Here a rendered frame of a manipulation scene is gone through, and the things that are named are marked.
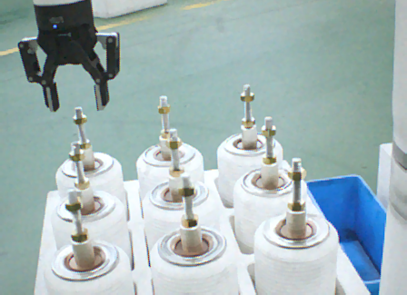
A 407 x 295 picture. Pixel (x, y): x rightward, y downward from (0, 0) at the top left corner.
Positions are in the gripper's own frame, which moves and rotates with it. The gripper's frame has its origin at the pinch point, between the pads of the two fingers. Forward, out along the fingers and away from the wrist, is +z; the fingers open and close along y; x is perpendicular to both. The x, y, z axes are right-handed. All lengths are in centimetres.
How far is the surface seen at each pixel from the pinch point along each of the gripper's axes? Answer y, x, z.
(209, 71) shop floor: 2, 118, 35
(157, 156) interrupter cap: 9.7, 3.0, 10.1
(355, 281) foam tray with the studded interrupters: 36.4, -16.3, 17.1
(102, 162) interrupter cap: 2.1, 0.6, 9.8
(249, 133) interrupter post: 22.8, 5.6, 7.8
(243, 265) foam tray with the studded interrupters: 22.8, -13.1, 17.1
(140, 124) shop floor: -12, 73, 35
